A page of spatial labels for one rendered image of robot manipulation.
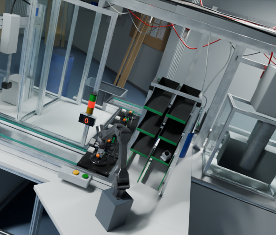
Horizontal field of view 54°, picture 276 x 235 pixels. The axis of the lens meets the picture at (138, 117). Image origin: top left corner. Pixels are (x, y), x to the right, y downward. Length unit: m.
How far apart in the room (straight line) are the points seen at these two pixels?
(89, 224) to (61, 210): 0.19
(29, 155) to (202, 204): 1.57
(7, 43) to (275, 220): 2.70
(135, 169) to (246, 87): 3.89
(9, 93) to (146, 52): 4.82
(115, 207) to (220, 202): 1.30
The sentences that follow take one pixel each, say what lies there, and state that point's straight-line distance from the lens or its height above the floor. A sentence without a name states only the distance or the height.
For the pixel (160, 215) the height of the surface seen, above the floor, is 0.86.
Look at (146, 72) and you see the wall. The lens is 7.11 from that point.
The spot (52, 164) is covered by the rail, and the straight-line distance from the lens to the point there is 2.01.
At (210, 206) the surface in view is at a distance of 2.71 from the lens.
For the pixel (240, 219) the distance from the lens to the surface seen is 2.80.
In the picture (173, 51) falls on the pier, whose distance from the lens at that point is 6.19.
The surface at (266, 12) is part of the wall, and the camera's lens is 5.58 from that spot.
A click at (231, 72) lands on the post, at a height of 1.75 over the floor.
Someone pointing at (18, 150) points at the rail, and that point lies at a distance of 2.10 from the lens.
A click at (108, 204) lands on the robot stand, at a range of 1.65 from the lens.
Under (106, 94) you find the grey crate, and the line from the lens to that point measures 3.87.
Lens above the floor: 2.10
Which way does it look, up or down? 22 degrees down
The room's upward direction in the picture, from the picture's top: 18 degrees clockwise
